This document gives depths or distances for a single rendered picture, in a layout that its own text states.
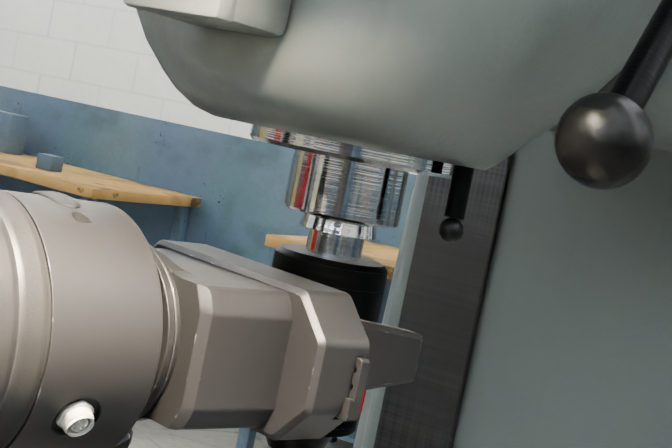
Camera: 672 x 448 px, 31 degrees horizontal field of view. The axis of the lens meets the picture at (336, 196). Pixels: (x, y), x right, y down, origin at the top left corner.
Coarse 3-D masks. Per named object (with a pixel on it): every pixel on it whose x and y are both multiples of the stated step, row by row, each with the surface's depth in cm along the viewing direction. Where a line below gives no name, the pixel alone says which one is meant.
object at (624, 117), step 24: (648, 24) 40; (648, 48) 39; (624, 72) 38; (648, 72) 38; (600, 96) 36; (624, 96) 37; (648, 96) 38; (576, 120) 36; (600, 120) 36; (624, 120) 36; (648, 120) 36; (576, 144) 36; (600, 144) 36; (624, 144) 36; (648, 144) 36; (576, 168) 36; (600, 168) 36; (624, 168) 36
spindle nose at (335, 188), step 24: (312, 168) 47; (336, 168) 47; (360, 168) 47; (384, 168) 47; (288, 192) 48; (312, 192) 47; (336, 192) 47; (360, 192) 47; (384, 192) 47; (336, 216) 47; (360, 216) 47; (384, 216) 47
